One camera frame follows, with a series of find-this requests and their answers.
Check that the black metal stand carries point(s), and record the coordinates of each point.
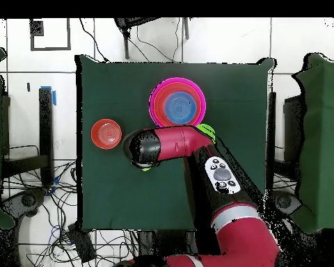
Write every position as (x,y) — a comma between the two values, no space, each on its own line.
(293,125)
(46,125)

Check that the large orange bowl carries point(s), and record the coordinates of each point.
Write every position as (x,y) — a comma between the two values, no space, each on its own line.
(158,108)

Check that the large pink bowl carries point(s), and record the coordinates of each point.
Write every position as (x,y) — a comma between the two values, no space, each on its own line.
(178,79)

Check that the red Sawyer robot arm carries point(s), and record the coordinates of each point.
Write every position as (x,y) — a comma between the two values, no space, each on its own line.
(183,141)

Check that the black power brick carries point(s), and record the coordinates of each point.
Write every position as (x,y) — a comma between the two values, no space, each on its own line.
(82,244)

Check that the black camera tripod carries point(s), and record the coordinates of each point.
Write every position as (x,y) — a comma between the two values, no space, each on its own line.
(126,41)

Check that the blue tape strip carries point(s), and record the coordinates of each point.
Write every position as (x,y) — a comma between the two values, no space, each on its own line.
(54,98)

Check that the small green bowl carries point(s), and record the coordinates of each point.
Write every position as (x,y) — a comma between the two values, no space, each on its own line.
(207,130)

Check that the small light blue bowl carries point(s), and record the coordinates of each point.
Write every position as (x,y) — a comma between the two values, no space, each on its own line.
(181,108)

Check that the green cup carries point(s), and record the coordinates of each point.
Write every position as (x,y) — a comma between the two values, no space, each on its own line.
(146,168)

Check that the small orange bowl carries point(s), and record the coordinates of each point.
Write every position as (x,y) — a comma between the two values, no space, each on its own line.
(106,134)

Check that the dark green tablecloth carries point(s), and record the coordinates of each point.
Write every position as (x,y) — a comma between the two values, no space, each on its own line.
(114,91)

